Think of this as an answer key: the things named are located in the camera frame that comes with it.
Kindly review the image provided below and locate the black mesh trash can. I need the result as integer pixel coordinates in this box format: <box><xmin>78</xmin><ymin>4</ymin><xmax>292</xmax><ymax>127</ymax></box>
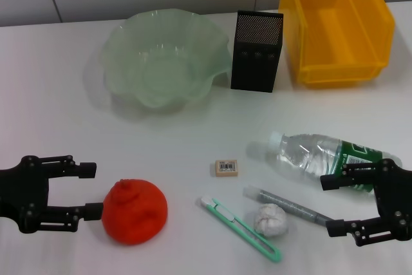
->
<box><xmin>230</xmin><ymin>10</ymin><xmax>285</xmax><ymax>93</ymax></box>

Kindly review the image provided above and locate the green glass fruit bowl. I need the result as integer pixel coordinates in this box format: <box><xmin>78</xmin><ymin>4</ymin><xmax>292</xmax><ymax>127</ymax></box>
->
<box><xmin>102</xmin><ymin>7</ymin><xmax>232</xmax><ymax>115</ymax></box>

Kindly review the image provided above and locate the green utility knife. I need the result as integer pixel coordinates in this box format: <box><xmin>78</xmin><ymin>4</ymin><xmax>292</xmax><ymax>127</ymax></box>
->
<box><xmin>201</xmin><ymin>194</ymin><xmax>283</xmax><ymax>262</ymax></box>

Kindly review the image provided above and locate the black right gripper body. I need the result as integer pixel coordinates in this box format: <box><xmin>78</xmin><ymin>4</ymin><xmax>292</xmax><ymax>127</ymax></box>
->
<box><xmin>373</xmin><ymin>158</ymin><xmax>412</xmax><ymax>242</ymax></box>

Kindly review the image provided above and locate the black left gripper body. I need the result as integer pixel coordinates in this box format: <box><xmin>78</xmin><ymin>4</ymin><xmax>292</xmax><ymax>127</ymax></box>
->
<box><xmin>0</xmin><ymin>155</ymin><xmax>50</xmax><ymax>234</ymax></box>

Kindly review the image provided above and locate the yellow plastic storage bin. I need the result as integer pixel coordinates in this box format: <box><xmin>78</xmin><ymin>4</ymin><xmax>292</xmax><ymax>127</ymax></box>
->
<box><xmin>278</xmin><ymin>0</ymin><xmax>396</xmax><ymax>90</ymax></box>

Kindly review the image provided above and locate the orange fruit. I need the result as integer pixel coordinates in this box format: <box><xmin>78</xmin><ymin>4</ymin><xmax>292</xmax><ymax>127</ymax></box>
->
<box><xmin>101</xmin><ymin>178</ymin><xmax>169</xmax><ymax>245</ymax></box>

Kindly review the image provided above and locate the clear green-label water bottle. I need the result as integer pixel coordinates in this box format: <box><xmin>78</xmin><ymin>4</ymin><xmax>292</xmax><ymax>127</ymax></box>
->
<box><xmin>268</xmin><ymin>131</ymin><xmax>403</xmax><ymax>196</ymax></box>

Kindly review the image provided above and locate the grey marker pen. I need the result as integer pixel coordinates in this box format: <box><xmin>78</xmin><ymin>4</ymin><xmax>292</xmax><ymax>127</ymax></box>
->
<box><xmin>243</xmin><ymin>185</ymin><xmax>334</xmax><ymax>227</ymax></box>

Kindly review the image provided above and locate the beige eraser with barcode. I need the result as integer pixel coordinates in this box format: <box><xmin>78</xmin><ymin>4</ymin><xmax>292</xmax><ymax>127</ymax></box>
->
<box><xmin>214</xmin><ymin>159</ymin><xmax>240</xmax><ymax>178</ymax></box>

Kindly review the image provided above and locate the white paper ball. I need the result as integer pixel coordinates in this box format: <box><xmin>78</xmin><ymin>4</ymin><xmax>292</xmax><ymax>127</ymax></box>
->
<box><xmin>253</xmin><ymin>203</ymin><xmax>288</xmax><ymax>236</ymax></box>

